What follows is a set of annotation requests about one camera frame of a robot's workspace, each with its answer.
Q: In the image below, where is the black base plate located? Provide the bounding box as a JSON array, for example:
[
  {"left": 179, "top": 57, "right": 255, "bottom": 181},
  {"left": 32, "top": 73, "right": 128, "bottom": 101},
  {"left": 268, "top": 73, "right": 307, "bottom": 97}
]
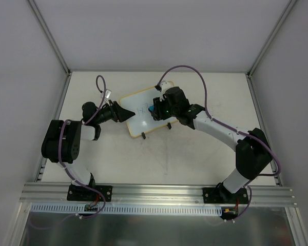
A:
[
  {"left": 202, "top": 187, "right": 249, "bottom": 204},
  {"left": 66, "top": 184, "right": 113, "bottom": 202}
]

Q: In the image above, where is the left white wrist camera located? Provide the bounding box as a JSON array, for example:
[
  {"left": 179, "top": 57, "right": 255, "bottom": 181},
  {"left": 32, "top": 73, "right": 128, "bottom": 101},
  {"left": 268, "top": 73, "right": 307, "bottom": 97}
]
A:
[{"left": 101, "top": 89, "right": 111, "bottom": 103}]

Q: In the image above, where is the white slotted cable duct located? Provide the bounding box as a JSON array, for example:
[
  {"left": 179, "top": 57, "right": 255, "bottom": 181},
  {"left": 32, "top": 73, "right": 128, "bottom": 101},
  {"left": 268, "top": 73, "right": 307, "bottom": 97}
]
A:
[{"left": 30, "top": 203, "right": 222, "bottom": 217}]

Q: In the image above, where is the yellow framed whiteboard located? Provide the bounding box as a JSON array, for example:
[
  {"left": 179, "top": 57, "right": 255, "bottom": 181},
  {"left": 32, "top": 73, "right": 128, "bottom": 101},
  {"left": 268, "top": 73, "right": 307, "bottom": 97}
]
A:
[{"left": 119, "top": 87, "right": 177, "bottom": 138}]

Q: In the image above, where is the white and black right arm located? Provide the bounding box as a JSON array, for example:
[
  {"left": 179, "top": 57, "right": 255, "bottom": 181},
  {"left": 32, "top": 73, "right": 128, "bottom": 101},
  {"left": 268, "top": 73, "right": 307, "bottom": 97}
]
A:
[{"left": 148, "top": 86, "right": 273, "bottom": 203}]

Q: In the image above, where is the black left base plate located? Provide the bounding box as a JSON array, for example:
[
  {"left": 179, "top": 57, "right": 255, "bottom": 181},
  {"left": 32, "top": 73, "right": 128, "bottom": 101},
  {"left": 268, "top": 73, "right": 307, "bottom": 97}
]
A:
[{"left": 66, "top": 184, "right": 113, "bottom": 202}]

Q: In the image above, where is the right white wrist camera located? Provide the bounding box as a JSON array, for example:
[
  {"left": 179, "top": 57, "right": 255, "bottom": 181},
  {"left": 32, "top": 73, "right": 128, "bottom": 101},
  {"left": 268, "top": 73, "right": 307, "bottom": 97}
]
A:
[{"left": 155, "top": 80, "right": 174, "bottom": 94}]

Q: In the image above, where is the left aluminium frame post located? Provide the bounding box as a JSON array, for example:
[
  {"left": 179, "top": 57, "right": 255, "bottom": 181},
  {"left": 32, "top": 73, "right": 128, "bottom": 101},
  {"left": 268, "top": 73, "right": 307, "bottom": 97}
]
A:
[{"left": 25, "top": 0, "right": 72, "bottom": 76}]

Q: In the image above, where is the right aluminium frame post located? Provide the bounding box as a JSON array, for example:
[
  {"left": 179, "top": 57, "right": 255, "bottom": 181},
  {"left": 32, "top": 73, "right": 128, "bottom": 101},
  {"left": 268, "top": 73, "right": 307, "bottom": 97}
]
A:
[{"left": 246, "top": 0, "right": 301, "bottom": 77}]

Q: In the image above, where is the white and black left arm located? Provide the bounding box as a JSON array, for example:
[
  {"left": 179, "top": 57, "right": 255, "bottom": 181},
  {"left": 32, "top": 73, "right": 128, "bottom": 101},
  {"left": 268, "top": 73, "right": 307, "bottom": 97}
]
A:
[{"left": 41, "top": 100, "right": 136, "bottom": 200}]

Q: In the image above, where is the blue whiteboard eraser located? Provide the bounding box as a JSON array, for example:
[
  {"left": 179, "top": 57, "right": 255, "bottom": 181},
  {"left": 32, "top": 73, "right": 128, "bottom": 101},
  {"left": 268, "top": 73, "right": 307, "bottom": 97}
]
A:
[{"left": 148, "top": 105, "right": 156, "bottom": 117}]

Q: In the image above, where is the aluminium mounting rail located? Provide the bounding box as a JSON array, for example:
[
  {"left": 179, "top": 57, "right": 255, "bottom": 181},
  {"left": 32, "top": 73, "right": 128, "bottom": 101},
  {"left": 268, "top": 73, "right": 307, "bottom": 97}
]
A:
[{"left": 19, "top": 182, "right": 298, "bottom": 208}]

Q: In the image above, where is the aluminium frame post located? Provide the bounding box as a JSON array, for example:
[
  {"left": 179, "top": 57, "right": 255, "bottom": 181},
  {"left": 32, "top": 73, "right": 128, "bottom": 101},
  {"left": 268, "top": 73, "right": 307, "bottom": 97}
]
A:
[
  {"left": 246, "top": 0, "right": 301, "bottom": 77},
  {"left": 25, "top": 0, "right": 72, "bottom": 76}
]

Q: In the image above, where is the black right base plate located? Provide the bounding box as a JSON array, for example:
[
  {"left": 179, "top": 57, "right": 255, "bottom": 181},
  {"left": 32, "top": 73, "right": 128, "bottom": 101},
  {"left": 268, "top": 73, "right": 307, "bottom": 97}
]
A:
[{"left": 202, "top": 187, "right": 249, "bottom": 204}]

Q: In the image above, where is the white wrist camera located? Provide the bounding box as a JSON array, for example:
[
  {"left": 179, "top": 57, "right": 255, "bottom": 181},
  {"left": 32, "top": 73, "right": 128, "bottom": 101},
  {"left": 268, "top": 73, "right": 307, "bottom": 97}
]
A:
[
  {"left": 155, "top": 80, "right": 174, "bottom": 94},
  {"left": 101, "top": 89, "right": 111, "bottom": 103}
]

